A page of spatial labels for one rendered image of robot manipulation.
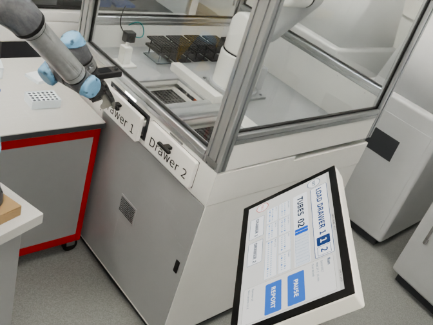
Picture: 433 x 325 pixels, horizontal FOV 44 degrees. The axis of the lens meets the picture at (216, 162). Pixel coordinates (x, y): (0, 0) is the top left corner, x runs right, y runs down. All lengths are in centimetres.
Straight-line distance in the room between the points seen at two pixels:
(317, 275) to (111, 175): 133
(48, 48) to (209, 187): 70
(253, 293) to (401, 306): 201
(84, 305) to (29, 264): 34
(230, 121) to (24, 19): 68
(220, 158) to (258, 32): 44
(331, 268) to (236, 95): 68
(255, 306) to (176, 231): 83
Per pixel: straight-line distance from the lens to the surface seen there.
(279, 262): 135
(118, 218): 239
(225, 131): 174
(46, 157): 227
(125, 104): 212
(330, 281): 121
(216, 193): 187
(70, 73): 171
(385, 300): 323
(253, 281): 135
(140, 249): 230
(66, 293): 257
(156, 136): 201
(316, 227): 138
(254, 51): 162
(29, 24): 153
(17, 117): 223
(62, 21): 285
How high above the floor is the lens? 189
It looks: 31 degrees down
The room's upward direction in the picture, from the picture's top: 19 degrees clockwise
